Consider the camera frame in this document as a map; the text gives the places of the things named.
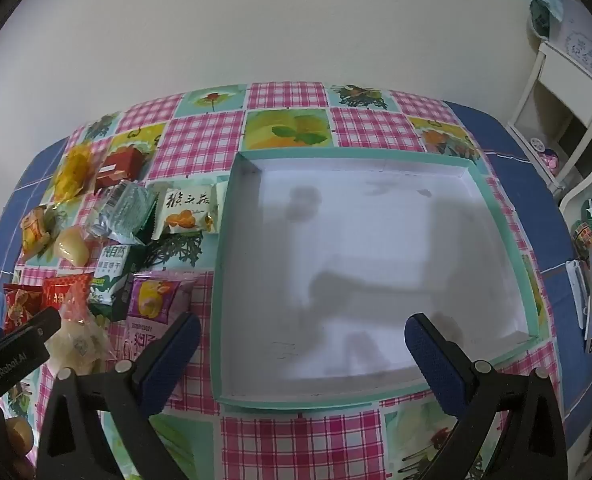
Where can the clear plastic bin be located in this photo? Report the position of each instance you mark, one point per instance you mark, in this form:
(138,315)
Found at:
(351,260)

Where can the person's left hand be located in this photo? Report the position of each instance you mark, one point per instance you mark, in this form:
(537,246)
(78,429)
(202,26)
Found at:
(18,437)

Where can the clear packet of pale sweets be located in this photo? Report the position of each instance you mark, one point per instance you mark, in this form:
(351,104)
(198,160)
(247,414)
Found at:
(83,345)

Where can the purple snack packet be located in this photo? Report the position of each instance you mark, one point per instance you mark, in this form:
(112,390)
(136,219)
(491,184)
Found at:
(153,300)

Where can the red brown snack box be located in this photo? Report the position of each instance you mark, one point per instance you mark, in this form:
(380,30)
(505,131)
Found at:
(121,165)

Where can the green and white snack packet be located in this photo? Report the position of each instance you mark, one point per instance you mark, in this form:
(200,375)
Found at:
(108,275)

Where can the red packet with gold pattern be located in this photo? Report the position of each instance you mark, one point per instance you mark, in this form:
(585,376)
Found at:
(58,292)

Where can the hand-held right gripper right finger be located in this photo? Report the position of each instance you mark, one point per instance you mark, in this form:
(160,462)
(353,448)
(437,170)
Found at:
(436,360)

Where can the clear wrapped pastry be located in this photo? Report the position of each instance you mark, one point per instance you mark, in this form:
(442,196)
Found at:
(121,210)

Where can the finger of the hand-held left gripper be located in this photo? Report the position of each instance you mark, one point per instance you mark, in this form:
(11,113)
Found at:
(31,332)

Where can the teal cloth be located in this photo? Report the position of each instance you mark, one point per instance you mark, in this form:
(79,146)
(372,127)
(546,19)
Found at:
(546,7)

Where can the red packet with picture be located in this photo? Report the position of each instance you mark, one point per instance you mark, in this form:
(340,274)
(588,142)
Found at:
(18,310)

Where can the yellow bread packet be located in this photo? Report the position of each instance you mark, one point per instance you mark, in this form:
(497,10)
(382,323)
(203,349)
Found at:
(73,170)

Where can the clear packet with yellow bun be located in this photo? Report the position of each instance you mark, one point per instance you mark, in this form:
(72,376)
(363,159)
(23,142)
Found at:
(73,247)

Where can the orange snack packet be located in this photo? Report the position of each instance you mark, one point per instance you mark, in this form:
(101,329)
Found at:
(35,230)

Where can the white wooden furniture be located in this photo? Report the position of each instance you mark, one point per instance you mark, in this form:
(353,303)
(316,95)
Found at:
(566,75)

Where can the small pink item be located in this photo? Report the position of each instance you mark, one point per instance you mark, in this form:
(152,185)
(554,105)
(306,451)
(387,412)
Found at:
(551,162)

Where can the checkered fruit print tablecloth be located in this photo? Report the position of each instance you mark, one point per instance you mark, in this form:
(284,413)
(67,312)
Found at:
(281,97)

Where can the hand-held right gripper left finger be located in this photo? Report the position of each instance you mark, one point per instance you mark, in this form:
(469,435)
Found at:
(176,355)

